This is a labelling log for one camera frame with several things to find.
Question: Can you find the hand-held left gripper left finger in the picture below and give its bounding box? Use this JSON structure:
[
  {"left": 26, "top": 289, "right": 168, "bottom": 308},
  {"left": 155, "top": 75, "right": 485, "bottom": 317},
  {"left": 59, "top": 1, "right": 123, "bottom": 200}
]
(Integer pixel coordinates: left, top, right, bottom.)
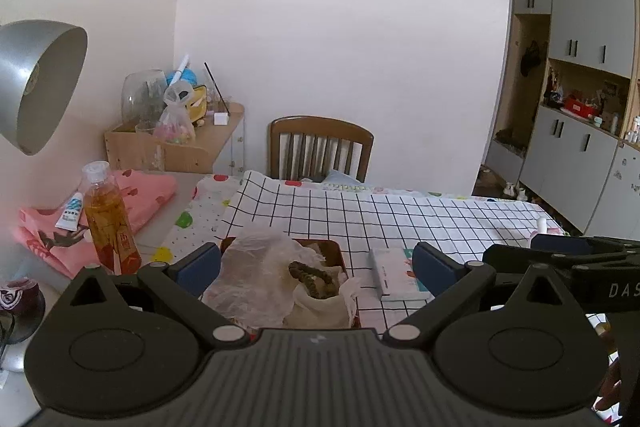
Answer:
[{"left": 69, "top": 242, "right": 251, "bottom": 351}]

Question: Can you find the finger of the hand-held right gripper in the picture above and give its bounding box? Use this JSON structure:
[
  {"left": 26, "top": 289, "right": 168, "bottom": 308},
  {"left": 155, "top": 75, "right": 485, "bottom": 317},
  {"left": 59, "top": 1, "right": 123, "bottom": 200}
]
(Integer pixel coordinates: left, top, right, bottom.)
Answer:
[
  {"left": 529, "top": 234, "right": 640, "bottom": 257},
  {"left": 482, "top": 244, "right": 627, "bottom": 277}
]

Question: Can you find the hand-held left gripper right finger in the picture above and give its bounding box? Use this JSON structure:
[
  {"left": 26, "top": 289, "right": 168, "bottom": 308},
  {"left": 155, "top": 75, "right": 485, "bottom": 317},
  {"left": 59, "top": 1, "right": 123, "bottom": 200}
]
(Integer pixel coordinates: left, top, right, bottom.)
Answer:
[{"left": 379, "top": 241, "right": 572, "bottom": 349}]

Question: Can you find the white plush rabbit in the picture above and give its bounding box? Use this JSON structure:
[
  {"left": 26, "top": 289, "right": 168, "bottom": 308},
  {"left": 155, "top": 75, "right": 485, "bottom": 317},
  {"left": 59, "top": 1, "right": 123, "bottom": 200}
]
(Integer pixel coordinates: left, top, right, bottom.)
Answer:
[{"left": 531, "top": 216, "right": 569, "bottom": 238}]

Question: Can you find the white plastic bag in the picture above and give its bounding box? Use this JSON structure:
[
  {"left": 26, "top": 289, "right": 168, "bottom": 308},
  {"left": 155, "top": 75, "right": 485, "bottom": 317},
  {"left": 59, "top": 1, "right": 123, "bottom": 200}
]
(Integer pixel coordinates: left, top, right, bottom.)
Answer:
[{"left": 201, "top": 231, "right": 327, "bottom": 331}]

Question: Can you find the red storage box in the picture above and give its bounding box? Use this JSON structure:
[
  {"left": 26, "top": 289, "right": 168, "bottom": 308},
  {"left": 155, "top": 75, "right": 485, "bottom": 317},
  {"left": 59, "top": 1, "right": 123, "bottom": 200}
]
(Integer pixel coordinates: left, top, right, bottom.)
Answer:
[{"left": 219, "top": 236, "right": 362, "bottom": 334}]

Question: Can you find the brown scrunchie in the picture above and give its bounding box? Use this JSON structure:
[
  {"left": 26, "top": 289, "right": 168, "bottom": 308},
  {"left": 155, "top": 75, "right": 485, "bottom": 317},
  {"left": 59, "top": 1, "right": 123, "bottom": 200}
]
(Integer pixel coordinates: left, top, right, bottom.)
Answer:
[{"left": 288, "top": 260, "right": 334, "bottom": 301}]

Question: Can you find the cream mesh bag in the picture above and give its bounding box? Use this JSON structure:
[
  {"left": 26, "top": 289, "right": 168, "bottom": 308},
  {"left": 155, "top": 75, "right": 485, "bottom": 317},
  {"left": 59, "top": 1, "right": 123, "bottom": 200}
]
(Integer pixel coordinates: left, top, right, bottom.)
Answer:
[{"left": 284, "top": 276, "right": 362, "bottom": 331}]

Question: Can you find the person's right hand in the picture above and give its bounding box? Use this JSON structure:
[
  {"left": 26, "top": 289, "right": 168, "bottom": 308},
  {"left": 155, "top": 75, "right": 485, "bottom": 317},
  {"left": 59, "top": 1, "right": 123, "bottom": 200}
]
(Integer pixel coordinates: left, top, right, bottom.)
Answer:
[{"left": 593, "top": 353, "right": 625, "bottom": 414}]

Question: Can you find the cartoon print tissue pack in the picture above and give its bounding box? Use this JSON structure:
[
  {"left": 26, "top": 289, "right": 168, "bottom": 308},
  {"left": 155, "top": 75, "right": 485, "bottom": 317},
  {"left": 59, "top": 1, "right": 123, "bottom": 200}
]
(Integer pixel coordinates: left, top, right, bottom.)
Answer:
[{"left": 368, "top": 248, "right": 434, "bottom": 304}]

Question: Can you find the black grid white tablecloth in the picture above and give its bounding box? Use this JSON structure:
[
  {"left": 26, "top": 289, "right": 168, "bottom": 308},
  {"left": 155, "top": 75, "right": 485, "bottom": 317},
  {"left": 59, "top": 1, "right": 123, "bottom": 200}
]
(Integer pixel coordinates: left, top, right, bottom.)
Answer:
[{"left": 219, "top": 169, "right": 622, "bottom": 344}]

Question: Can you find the pink printed cloth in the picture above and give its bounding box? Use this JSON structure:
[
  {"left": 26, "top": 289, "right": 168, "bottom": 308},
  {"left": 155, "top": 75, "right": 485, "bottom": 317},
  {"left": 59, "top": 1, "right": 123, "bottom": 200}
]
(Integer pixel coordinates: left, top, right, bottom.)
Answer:
[{"left": 12, "top": 169, "right": 180, "bottom": 281}]

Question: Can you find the orange liquid bottle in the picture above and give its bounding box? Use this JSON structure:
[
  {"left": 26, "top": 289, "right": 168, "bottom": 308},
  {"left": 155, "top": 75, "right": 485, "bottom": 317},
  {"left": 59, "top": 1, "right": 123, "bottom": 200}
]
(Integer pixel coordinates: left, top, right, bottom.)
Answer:
[{"left": 82, "top": 160, "right": 144, "bottom": 276}]

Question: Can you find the wooden side cabinet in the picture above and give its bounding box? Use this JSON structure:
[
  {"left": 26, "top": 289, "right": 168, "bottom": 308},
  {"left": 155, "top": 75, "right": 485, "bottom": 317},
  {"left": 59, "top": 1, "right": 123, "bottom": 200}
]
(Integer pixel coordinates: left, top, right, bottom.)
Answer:
[{"left": 103, "top": 101, "right": 246, "bottom": 178}]

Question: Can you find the blue chair cushion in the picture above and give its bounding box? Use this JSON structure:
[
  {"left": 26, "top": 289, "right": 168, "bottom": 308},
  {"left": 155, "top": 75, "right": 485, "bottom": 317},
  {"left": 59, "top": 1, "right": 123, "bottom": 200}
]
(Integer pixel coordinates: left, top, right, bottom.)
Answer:
[{"left": 319, "top": 169, "right": 372, "bottom": 194}]

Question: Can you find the white blue tube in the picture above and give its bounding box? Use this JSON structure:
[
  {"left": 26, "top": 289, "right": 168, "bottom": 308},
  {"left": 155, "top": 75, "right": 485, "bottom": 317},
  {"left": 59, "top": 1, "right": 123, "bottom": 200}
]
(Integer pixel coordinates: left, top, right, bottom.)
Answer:
[{"left": 54, "top": 191, "right": 85, "bottom": 231}]

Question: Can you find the yellow toy box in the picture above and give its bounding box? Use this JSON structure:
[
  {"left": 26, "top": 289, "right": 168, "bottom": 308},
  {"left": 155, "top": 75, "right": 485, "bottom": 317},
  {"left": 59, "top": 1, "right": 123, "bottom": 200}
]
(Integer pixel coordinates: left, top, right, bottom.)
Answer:
[{"left": 184, "top": 84, "right": 211, "bottom": 124}]

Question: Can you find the wooden chair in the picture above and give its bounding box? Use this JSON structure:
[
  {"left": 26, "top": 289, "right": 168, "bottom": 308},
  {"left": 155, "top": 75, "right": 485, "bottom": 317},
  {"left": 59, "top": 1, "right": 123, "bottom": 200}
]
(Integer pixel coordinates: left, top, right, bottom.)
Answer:
[{"left": 269, "top": 115, "right": 375, "bottom": 184}]

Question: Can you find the clear glass jar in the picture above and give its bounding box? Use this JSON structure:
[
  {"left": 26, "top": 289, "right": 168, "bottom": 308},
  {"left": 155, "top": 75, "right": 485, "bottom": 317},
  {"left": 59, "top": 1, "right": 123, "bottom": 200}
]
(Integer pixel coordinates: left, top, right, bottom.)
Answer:
[{"left": 121, "top": 69, "right": 169, "bottom": 134}]

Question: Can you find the thin black stick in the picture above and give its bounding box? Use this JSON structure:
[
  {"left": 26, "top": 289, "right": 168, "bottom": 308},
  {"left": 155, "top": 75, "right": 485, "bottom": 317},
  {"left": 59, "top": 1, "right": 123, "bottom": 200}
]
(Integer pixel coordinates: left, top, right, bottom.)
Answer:
[{"left": 203, "top": 62, "right": 231, "bottom": 114}]

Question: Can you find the dark round object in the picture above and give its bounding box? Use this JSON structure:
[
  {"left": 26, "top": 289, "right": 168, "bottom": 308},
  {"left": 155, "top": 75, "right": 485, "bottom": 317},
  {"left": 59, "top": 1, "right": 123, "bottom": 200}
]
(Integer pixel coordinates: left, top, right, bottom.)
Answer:
[{"left": 0, "top": 279, "right": 47, "bottom": 344}]

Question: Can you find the black hanging bag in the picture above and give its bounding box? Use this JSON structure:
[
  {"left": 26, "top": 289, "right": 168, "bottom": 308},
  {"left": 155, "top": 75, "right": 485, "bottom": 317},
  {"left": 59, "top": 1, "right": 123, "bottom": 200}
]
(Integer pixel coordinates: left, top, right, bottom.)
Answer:
[{"left": 519, "top": 40, "right": 542, "bottom": 78}]

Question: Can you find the grey lamp shade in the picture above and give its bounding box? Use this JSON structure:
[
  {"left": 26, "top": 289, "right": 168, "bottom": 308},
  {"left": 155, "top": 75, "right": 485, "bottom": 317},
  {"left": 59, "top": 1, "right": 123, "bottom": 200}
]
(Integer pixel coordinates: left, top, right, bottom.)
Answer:
[{"left": 0, "top": 20, "right": 89, "bottom": 156}]

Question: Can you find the large wall cabinet unit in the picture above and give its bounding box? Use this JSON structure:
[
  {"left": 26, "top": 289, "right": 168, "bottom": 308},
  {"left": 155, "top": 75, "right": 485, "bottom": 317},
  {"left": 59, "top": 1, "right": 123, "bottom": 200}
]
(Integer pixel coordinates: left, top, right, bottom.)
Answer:
[{"left": 484, "top": 0, "right": 640, "bottom": 239}]

